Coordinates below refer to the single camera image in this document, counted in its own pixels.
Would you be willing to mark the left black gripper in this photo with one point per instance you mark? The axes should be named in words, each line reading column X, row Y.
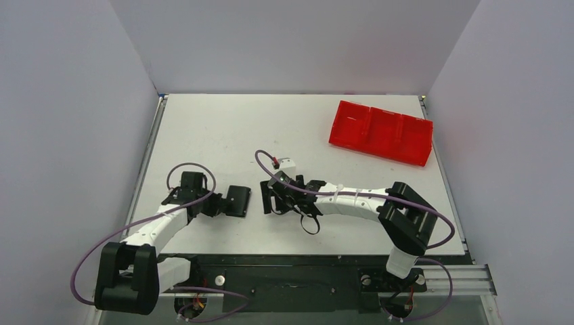
column 218, row 207

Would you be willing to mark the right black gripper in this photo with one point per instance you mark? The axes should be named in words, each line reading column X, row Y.
column 273, row 197

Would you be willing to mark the black leather card holder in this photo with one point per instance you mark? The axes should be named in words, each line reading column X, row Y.
column 237, row 199

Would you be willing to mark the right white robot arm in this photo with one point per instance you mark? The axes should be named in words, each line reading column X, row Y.
column 406, row 217

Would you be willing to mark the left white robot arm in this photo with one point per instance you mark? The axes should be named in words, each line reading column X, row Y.
column 130, row 277

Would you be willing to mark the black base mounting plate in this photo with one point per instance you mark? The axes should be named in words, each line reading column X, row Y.
column 293, row 283

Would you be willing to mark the red plastic divided tray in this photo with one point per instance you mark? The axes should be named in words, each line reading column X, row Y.
column 382, row 133

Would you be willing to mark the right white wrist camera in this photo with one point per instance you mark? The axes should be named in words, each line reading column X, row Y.
column 286, row 165

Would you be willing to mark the aluminium rail frame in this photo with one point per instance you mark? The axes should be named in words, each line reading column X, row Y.
column 467, row 280

